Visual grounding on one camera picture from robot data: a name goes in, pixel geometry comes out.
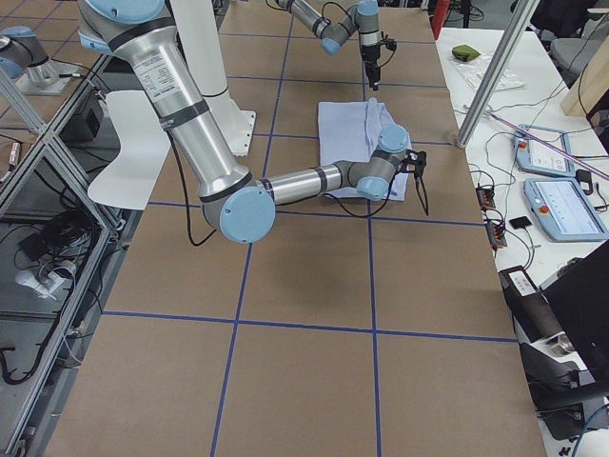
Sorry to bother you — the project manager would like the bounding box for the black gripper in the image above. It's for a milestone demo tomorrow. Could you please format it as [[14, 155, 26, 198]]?
[[399, 149, 427, 179], [359, 30, 397, 90]]

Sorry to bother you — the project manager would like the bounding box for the light blue striped shirt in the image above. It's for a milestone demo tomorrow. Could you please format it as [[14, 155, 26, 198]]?
[[316, 97, 408, 202]]

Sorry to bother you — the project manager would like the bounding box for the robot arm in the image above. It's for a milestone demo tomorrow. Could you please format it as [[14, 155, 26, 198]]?
[[78, 1, 428, 244], [267, 0, 397, 91]]

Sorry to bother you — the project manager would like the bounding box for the orange black usb hub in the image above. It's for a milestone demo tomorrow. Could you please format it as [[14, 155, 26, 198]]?
[[484, 219, 507, 250], [476, 186, 497, 210]]

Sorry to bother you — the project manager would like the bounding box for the green fabric pouch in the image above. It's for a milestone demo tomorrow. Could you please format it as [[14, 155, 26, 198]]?
[[451, 44, 481, 63]]

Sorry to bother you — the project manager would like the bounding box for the clear plastic bag green print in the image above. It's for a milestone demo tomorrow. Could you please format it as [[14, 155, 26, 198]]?
[[449, 55, 527, 90]]

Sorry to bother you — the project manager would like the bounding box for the upper blue teach pendant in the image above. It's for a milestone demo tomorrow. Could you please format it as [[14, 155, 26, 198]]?
[[513, 124, 576, 178]]

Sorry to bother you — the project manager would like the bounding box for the blue teach pendant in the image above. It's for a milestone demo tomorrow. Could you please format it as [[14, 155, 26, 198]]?
[[522, 177, 608, 242], [513, 124, 576, 178]]

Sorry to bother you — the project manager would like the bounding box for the lower blue teach pendant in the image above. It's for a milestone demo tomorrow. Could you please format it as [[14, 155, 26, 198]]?
[[522, 177, 608, 242]]

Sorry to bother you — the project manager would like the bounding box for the black monitor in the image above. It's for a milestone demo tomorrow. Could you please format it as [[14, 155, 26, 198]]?
[[543, 243, 608, 380]]

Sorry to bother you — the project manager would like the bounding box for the aluminium frame post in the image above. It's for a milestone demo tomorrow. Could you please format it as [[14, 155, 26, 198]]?
[[456, 0, 540, 149]]

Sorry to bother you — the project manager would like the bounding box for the grabber stick with green handle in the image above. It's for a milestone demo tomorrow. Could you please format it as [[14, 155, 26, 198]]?
[[483, 109, 609, 181]]

